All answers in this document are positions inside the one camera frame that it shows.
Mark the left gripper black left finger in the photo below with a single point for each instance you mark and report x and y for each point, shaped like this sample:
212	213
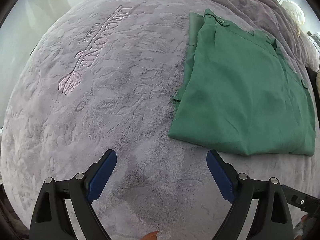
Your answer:
50	218

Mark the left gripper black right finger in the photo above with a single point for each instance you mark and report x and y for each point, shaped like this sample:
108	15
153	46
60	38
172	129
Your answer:
272	219

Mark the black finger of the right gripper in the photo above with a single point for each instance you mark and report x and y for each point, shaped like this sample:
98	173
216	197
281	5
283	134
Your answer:
303	201

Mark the green work jacket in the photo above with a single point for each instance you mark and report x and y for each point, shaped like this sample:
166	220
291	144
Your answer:
239	94

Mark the person's right hand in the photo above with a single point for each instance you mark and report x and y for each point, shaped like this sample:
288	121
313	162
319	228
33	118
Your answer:
150	236

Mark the lavender embossed bed blanket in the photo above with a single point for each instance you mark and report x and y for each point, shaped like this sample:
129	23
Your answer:
103	76

